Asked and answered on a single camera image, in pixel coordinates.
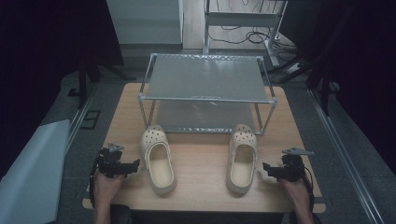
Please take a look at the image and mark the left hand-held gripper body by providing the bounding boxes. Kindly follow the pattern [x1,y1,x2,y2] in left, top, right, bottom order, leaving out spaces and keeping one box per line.
[95,142,129,179]

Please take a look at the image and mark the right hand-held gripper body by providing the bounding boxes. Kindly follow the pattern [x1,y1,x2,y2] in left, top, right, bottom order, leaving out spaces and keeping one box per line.
[278,147,316,183]

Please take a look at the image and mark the cream clog shoe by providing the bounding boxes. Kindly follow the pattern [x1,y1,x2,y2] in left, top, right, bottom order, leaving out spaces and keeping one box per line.
[225,123,259,195]
[139,124,177,196]

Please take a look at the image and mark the silver metal shoe rack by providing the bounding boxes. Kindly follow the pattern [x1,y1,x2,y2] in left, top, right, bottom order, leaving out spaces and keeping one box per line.
[137,52,278,136]

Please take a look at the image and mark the person's right hand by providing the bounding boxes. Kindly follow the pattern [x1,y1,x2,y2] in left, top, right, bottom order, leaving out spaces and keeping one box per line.
[277,177,313,210]

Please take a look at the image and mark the person's left hand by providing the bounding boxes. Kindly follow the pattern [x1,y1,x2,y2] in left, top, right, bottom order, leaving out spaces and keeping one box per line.
[92,169,126,210]

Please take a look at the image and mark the black metal stand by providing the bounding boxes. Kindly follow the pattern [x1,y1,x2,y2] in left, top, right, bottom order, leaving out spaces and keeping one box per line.
[266,52,335,117]
[77,57,134,110]

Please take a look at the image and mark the white board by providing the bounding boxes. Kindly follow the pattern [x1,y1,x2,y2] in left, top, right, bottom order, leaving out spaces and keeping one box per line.
[0,119,72,224]

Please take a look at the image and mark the white cabinet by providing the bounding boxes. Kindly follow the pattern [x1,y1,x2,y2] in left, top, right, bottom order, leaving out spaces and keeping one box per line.
[106,0,185,46]

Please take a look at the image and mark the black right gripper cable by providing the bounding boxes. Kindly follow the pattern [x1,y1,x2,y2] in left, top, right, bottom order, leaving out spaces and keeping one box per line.
[299,166,316,213]

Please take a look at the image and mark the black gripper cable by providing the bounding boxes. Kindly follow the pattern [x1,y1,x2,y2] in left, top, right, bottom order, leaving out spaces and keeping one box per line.
[89,166,98,210]
[299,166,316,213]

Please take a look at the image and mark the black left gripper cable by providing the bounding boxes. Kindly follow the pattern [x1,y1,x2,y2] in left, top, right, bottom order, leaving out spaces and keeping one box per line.
[89,166,98,210]

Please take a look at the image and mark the black floor bracket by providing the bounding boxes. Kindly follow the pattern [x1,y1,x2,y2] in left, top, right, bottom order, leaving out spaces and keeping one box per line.
[79,108,102,131]

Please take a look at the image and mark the aluminium floor rail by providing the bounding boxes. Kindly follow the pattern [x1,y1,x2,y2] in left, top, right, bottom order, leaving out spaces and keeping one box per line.
[64,83,98,152]
[306,88,387,224]

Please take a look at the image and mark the black floor cables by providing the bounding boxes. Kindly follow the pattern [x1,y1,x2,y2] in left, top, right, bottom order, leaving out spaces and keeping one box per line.
[207,23,298,54]

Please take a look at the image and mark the white metal desk frame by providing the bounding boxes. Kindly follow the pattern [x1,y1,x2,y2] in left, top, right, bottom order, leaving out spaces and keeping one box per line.
[203,0,289,68]

